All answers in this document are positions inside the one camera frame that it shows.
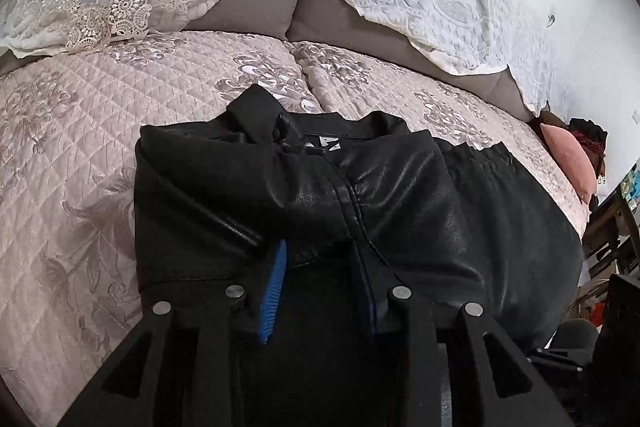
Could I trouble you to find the cluttered wooden side table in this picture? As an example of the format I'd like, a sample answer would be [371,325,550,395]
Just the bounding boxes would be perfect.
[581,164,640,275]

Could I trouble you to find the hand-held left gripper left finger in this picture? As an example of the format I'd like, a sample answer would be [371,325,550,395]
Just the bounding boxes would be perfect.
[57,238,289,427]

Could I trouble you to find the pink pillow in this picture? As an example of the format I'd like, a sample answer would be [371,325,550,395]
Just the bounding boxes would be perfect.
[540,123,599,204]

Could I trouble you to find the dark cloth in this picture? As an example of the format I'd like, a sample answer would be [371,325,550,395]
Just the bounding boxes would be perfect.
[567,117,609,178]

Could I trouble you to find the pink quilted sofa cover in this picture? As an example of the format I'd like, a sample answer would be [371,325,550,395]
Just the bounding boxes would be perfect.
[0,29,587,410]

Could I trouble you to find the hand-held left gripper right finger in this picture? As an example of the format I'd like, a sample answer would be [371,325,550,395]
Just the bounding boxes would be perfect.
[351,241,577,427]

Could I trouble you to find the black leather jacket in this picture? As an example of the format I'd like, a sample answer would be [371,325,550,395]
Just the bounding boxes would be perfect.
[134,83,586,427]

